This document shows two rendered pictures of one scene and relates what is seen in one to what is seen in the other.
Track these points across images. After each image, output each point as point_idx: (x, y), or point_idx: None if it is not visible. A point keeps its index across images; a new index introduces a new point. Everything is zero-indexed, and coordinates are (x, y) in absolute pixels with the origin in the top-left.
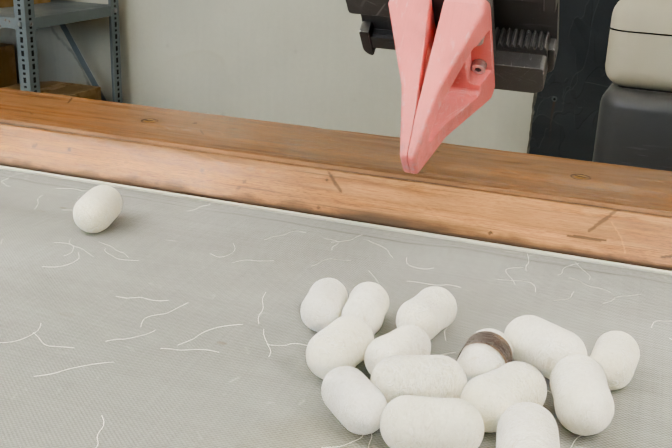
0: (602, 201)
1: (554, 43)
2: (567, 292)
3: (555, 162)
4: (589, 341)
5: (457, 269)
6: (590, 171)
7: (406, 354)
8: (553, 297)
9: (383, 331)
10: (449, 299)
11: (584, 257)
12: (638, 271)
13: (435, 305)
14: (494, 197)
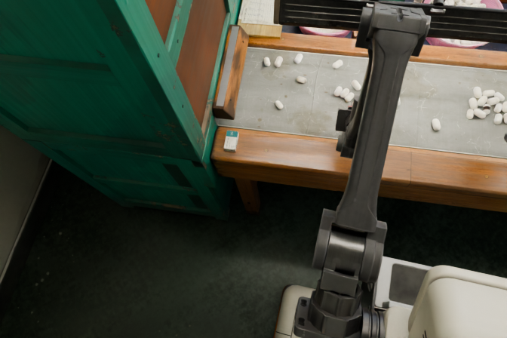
0: (480, 161)
1: (506, 135)
2: (478, 140)
3: (493, 185)
4: (472, 124)
5: (499, 144)
6: (484, 181)
7: (496, 105)
8: (480, 137)
9: (502, 119)
10: (496, 119)
11: (477, 155)
12: (467, 152)
13: (497, 116)
14: (501, 161)
